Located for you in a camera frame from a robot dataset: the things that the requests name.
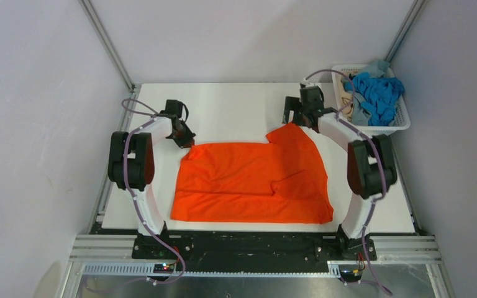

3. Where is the beige t shirt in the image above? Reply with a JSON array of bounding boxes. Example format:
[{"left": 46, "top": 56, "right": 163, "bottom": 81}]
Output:
[{"left": 340, "top": 91, "right": 354, "bottom": 120}]

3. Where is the controller board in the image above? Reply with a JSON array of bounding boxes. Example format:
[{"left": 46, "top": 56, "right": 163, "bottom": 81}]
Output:
[
  {"left": 152, "top": 263, "right": 176, "bottom": 274},
  {"left": 339, "top": 269, "right": 363, "bottom": 286}
]

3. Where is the orange t shirt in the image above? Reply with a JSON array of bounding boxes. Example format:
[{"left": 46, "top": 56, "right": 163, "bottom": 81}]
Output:
[{"left": 171, "top": 124, "right": 334, "bottom": 224}]

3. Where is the left aluminium frame post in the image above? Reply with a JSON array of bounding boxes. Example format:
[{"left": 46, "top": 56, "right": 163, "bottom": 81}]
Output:
[{"left": 78, "top": 0, "right": 135, "bottom": 93}]

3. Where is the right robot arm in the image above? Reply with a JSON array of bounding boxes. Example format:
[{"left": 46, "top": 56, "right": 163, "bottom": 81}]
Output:
[{"left": 283, "top": 86, "right": 398, "bottom": 260}]

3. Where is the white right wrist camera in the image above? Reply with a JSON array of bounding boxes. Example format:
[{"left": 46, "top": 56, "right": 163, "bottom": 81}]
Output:
[{"left": 299, "top": 81, "right": 317, "bottom": 89}]

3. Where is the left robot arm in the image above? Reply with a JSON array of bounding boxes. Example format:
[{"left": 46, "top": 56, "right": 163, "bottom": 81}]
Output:
[{"left": 107, "top": 99, "right": 196, "bottom": 258}]

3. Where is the right controller board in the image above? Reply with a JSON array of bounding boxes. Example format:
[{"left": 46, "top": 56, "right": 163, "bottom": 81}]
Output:
[{"left": 339, "top": 269, "right": 363, "bottom": 286}]

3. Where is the left controller board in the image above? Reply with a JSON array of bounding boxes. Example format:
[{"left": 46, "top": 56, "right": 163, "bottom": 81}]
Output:
[{"left": 152, "top": 263, "right": 176, "bottom": 274}]

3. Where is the blue t shirt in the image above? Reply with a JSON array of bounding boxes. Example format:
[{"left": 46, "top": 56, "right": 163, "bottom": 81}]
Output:
[{"left": 342, "top": 72, "right": 405, "bottom": 126}]

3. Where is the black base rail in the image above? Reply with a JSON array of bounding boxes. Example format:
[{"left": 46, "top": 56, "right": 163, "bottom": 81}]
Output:
[{"left": 90, "top": 223, "right": 422, "bottom": 274}]

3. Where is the aluminium frame post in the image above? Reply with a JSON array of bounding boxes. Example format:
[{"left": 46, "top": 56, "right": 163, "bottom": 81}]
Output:
[
  {"left": 78, "top": 0, "right": 135, "bottom": 93},
  {"left": 384, "top": 0, "right": 429, "bottom": 63}
]

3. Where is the aluminium base frame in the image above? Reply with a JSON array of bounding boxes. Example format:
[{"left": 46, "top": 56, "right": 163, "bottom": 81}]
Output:
[{"left": 59, "top": 231, "right": 455, "bottom": 297}]

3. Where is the right aluminium frame post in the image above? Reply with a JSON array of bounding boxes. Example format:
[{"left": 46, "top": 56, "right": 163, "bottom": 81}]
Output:
[{"left": 384, "top": 0, "right": 429, "bottom": 63}]

